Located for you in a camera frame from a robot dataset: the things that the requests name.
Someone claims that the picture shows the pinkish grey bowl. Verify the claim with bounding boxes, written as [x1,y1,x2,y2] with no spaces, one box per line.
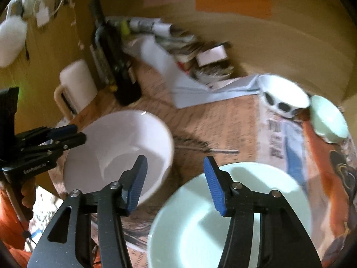
[64,110,174,203]

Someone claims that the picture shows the mint green plate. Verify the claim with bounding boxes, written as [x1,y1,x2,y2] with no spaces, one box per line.
[147,162,312,267]

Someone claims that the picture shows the small mint green bowl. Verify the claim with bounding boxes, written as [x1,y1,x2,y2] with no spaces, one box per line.
[310,95,349,144]

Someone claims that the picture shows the white bowl black spots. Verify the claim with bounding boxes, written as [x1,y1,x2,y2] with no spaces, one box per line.
[257,74,310,119]

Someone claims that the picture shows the person's left hand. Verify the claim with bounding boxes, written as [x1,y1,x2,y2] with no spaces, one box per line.
[21,177,36,212]

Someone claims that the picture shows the orange sleeve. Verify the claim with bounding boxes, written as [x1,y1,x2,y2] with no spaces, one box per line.
[1,190,31,267]

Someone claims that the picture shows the cream plastic mug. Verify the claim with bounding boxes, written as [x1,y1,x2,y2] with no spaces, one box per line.
[54,59,98,120]

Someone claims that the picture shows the dark wine bottle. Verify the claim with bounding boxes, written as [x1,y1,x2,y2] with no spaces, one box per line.
[89,0,142,106]

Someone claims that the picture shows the printed newspaper table cover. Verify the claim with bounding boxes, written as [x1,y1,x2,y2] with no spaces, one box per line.
[27,61,357,268]

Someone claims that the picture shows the white paper sheet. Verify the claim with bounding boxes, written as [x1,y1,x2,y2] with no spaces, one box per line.
[123,35,259,109]

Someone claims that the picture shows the stack of newspapers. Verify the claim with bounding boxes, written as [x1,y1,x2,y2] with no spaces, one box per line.
[106,16,232,62]

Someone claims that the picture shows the small dish with trinkets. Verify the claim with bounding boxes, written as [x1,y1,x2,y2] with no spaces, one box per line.
[192,62,234,85]

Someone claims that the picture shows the orange sticky note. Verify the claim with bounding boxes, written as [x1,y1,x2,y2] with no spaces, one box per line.
[195,0,272,19]

